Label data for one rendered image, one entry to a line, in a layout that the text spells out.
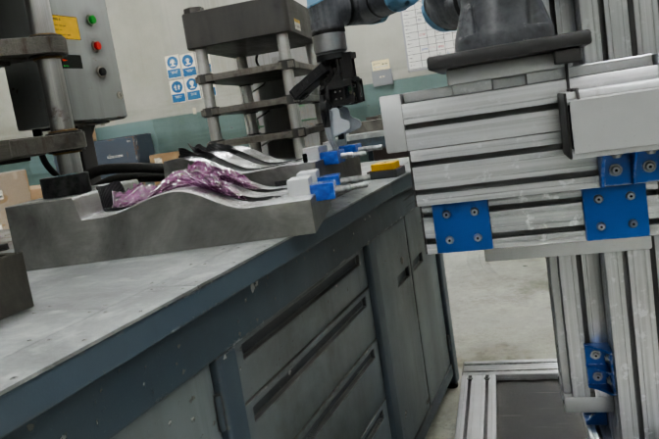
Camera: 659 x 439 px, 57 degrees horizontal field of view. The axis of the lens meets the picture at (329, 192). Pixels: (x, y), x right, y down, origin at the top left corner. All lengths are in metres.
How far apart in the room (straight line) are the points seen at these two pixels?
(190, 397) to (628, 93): 0.68
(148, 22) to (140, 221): 7.70
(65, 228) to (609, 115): 0.83
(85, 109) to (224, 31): 3.47
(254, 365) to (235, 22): 4.53
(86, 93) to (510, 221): 1.39
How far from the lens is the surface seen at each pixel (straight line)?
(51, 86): 1.77
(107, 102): 2.08
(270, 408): 1.04
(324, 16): 1.38
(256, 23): 5.29
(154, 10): 8.65
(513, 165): 0.96
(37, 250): 1.11
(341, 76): 1.38
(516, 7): 0.97
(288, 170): 1.27
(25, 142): 1.73
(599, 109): 0.84
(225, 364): 0.90
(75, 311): 0.77
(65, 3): 2.05
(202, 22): 5.46
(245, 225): 0.97
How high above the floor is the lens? 0.98
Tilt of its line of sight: 7 degrees down
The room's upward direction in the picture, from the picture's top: 9 degrees counter-clockwise
